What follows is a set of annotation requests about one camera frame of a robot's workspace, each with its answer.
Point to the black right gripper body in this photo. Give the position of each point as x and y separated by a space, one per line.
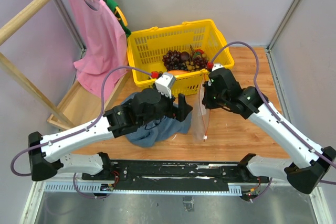
212 99

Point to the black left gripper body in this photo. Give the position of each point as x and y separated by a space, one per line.
166 107

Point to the clear zip bag orange seal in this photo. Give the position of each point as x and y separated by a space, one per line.
200 117

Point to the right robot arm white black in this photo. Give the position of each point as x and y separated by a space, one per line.
308 162

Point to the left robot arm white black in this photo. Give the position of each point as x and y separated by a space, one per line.
50 155

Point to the blue crumpled cloth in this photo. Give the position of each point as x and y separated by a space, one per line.
159 130

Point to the dark purple grape bunch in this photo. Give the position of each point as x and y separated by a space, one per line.
201 62

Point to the colourful small toy fruit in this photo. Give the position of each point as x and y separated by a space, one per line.
200 53

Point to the dark red grape bunch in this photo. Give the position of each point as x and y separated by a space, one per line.
172 60

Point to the dark purple plum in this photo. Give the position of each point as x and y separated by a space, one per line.
184 56

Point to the yellow plastic basket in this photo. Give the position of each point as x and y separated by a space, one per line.
147 47

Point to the wooden clothes rack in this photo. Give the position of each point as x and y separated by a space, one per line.
39 45

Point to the pink t-shirt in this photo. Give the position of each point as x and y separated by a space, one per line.
106 44

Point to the yellow green hanger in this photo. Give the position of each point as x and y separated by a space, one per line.
115 9

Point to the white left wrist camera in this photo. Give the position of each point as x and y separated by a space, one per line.
165 83

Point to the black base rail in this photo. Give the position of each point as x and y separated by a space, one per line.
176 176

